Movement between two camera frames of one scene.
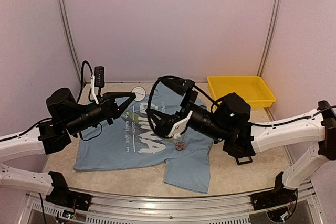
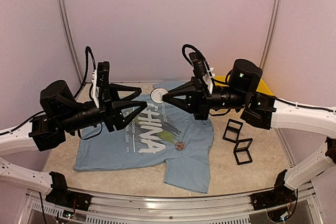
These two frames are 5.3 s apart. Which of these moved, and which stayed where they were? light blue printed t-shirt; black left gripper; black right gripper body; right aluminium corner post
Moved: black right gripper body; black left gripper
Stayed: right aluminium corner post; light blue printed t-shirt
